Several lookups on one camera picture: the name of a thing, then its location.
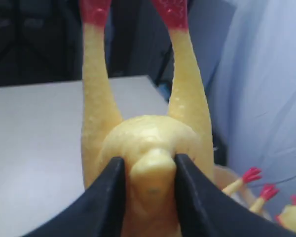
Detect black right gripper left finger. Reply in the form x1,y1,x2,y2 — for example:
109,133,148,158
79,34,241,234
27,158,125,237

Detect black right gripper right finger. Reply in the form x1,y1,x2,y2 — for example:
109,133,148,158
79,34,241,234
175,154,296,237

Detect headless yellow rubber chicken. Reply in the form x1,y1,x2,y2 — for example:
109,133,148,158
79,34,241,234
221,166,281,218

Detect intact yellow rubber chicken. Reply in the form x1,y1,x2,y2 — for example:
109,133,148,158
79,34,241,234
79,0,214,237

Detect large yellow rubber chicken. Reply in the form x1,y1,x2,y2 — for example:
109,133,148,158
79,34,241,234
276,196,296,233

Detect grey backdrop curtain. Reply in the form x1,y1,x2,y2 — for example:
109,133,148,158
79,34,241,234
187,0,296,198

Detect dark equipment at table edge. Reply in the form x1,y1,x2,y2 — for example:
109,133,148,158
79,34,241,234
0,0,172,87

